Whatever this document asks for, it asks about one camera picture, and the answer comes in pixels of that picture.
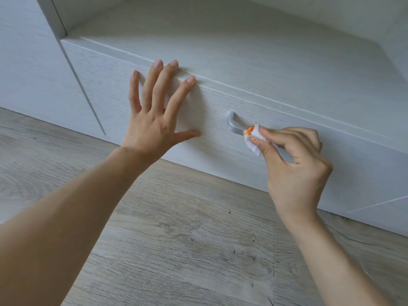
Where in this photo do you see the person's left forearm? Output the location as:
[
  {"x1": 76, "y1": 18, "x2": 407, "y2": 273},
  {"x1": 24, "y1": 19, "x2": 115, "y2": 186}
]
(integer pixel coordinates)
[{"x1": 0, "y1": 146, "x2": 150, "y2": 306}]

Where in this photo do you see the person's right forearm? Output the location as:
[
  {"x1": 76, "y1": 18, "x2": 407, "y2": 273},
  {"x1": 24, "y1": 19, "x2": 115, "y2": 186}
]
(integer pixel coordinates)
[{"x1": 288, "y1": 216, "x2": 393, "y2": 306}]

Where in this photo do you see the white wipe pad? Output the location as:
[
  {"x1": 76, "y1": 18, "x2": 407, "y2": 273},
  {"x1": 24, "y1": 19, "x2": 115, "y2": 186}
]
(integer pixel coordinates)
[{"x1": 243, "y1": 123, "x2": 281, "y2": 157}]

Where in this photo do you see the low white wooden cabinet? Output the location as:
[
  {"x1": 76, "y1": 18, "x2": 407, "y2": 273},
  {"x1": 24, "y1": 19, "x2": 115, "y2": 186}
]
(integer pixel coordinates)
[{"x1": 0, "y1": 0, "x2": 408, "y2": 238}]

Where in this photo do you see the person's left hand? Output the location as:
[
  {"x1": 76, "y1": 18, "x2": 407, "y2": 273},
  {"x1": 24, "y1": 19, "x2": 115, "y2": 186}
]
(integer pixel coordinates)
[{"x1": 121, "y1": 59, "x2": 202, "y2": 164}]

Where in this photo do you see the person's right hand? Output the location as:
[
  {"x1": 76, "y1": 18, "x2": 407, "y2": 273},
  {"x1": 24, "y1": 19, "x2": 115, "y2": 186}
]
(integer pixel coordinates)
[{"x1": 248, "y1": 126, "x2": 334, "y2": 232}]

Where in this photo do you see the silver handle drawer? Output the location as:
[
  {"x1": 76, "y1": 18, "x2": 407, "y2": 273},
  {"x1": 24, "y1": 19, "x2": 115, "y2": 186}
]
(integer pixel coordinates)
[{"x1": 227, "y1": 111, "x2": 246, "y2": 136}]

